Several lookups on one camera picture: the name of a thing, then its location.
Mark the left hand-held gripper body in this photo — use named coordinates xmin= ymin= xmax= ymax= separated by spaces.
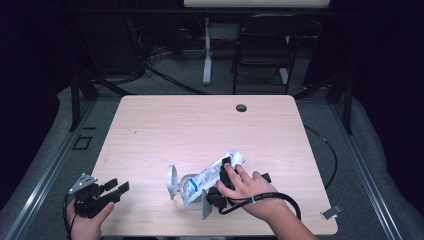
xmin=68 ymin=173 xmax=121 ymax=219

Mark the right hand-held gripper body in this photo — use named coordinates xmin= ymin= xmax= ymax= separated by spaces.
xmin=201 ymin=186 xmax=234 ymax=221

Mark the blue and white milk pouch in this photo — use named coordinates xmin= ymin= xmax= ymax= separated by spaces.
xmin=182 ymin=149 xmax=247 ymax=209

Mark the clear jug with white lid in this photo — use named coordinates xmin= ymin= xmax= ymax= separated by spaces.
xmin=166 ymin=164 xmax=205 ymax=209

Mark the person's left hand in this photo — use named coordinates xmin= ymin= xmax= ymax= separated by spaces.
xmin=66 ymin=202 xmax=115 ymax=240

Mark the person's right hand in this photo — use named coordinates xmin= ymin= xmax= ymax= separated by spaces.
xmin=215 ymin=162 xmax=290 ymax=224

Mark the black metal stand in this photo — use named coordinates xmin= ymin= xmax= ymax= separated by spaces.
xmin=293 ymin=66 xmax=355 ymax=136
xmin=68 ymin=70 xmax=134 ymax=133

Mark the black chair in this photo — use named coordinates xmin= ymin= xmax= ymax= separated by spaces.
xmin=231 ymin=13 xmax=309 ymax=96

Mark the white desk top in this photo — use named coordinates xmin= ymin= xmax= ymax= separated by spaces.
xmin=183 ymin=0 xmax=329 ymax=9

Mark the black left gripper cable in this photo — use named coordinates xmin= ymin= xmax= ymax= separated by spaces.
xmin=62 ymin=192 xmax=78 ymax=240

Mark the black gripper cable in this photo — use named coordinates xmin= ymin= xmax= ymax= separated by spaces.
xmin=62 ymin=192 xmax=78 ymax=240
xmin=219 ymin=191 xmax=303 ymax=222

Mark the aluminium floor rail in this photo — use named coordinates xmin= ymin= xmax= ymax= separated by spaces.
xmin=329 ymin=103 xmax=405 ymax=240
xmin=2 ymin=99 xmax=98 ymax=240

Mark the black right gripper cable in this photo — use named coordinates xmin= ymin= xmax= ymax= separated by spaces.
xmin=219 ymin=191 xmax=303 ymax=222

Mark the thick black floor cable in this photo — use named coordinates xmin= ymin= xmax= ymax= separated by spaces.
xmin=145 ymin=64 xmax=211 ymax=96

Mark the thin black floor cable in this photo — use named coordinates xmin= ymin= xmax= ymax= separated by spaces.
xmin=303 ymin=124 xmax=339 ymax=191

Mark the grey metal bracket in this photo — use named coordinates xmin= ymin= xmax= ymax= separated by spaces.
xmin=320 ymin=203 xmax=344 ymax=220

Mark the bundle of black cables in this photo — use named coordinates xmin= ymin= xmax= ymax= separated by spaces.
xmin=124 ymin=14 xmax=174 ymax=69

